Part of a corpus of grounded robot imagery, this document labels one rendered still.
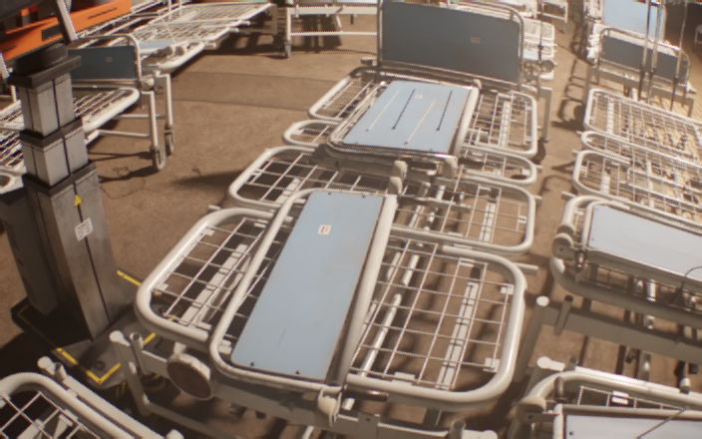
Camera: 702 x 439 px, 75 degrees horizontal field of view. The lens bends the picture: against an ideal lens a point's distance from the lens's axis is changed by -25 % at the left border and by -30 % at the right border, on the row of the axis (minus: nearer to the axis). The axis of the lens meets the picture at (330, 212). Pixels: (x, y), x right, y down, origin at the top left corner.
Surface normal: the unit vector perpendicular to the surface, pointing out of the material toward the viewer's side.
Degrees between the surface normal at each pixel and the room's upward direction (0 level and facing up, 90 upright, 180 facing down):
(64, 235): 90
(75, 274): 90
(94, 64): 90
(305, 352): 1
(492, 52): 90
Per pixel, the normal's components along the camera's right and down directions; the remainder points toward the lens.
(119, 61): -0.32, 0.49
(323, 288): -0.02, -0.86
